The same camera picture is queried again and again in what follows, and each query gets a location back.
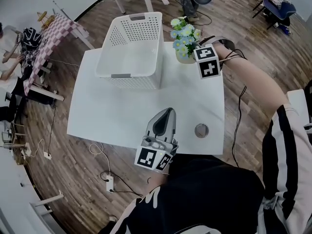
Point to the person's right forearm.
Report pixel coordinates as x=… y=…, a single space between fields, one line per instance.
x=256 y=77

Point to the white perforated plastic basket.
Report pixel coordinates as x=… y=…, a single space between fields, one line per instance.
x=131 y=45

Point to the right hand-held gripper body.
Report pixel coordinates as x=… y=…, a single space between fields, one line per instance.
x=208 y=62

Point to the blue chair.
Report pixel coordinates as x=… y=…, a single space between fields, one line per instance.
x=280 y=10

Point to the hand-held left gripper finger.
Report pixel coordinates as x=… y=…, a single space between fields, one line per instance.
x=151 y=123
x=173 y=125

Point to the person's left forearm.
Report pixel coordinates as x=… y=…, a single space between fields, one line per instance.
x=158 y=179

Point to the blue and white potted flowers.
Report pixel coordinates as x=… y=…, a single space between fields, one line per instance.
x=182 y=38

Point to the black helmet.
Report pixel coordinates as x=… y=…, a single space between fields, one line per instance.
x=31 y=38

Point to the round metal lid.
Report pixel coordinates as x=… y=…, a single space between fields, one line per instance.
x=201 y=130

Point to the white power strip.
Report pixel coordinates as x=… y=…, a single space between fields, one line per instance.
x=47 y=155
x=165 y=1
x=110 y=183

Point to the white furniture frame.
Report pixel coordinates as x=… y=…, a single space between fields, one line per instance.
x=45 y=201

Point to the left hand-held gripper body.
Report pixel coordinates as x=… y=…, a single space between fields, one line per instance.
x=156 y=152

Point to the table with checked cloth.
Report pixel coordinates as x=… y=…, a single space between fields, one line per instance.
x=51 y=45

